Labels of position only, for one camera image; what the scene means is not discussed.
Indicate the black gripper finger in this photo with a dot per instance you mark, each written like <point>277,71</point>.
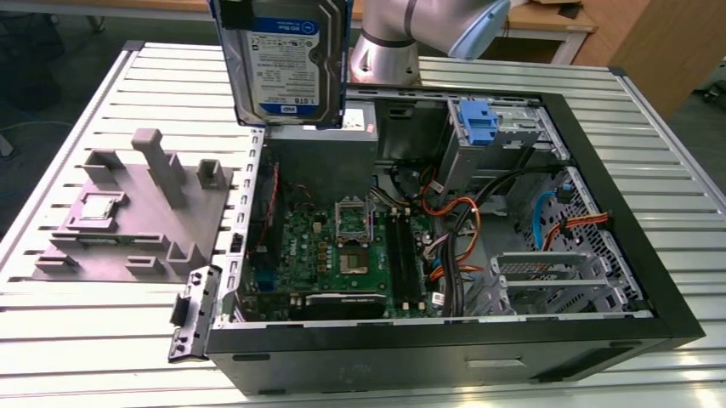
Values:
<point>236,15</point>

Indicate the hard disk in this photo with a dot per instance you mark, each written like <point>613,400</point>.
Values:
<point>284,64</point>

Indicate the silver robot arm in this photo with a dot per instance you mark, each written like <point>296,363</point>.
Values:
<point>386,64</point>

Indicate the metal disk bay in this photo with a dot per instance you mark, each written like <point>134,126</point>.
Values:
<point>540,257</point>

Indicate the grey power supply unit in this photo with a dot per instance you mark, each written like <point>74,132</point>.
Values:
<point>324,166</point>

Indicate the blue plastic drive latch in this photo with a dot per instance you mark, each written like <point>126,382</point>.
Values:
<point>478,123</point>

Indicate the silver CPU chip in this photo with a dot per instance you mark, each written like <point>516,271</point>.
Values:
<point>98,209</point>

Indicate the grey parts rack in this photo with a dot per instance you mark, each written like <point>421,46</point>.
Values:
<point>154,229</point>

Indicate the wooden desk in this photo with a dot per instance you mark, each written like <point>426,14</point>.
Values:
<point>545,19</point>

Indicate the metal optical drive cage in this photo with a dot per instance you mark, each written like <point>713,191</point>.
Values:
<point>482,166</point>

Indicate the green RAM stick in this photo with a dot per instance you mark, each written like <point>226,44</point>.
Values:
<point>105,241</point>

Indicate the green motherboard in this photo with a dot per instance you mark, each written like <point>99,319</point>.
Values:
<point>309,272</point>

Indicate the CPU socket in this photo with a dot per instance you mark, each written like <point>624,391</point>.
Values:
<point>358,262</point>

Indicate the RAM slot with white clips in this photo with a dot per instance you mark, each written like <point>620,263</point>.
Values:
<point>400,257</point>
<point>413,257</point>

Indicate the black graphics card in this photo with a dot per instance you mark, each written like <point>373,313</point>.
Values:
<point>346,306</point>

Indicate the wooden cabinet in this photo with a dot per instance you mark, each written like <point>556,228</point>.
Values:
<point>669,51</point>

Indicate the black office chair base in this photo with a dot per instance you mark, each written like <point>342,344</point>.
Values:
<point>716,91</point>

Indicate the black PC case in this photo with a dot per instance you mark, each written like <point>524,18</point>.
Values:
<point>397,365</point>

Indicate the hinged metal rear bracket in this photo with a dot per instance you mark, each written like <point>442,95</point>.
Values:
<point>196,314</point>

